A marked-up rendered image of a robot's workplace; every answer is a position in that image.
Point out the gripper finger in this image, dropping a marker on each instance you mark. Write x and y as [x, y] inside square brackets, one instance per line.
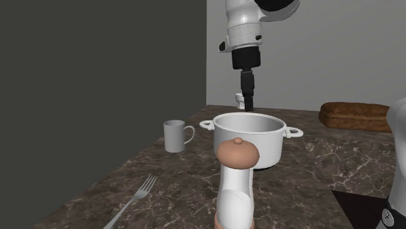
[247, 87]

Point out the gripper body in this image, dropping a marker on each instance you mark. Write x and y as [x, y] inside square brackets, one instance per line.
[246, 58]

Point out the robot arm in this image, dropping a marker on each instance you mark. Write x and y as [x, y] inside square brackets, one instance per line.
[244, 22]

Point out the small white cup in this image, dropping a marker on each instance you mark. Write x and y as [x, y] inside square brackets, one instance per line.
[239, 101]

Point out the white cooking pot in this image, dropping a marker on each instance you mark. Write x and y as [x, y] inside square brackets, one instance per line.
[253, 142]

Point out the grey mug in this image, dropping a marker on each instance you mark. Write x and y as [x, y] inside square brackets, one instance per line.
[173, 136]

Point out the white and tan pepper mill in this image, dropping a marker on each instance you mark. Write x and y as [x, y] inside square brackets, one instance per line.
[235, 193]

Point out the brown bread loaf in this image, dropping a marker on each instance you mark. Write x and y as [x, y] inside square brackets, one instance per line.
[352, 116]

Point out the silver fork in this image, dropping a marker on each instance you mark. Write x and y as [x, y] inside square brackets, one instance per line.
[139, 194]

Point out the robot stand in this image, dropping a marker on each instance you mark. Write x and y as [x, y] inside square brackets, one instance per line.
[358, 209]

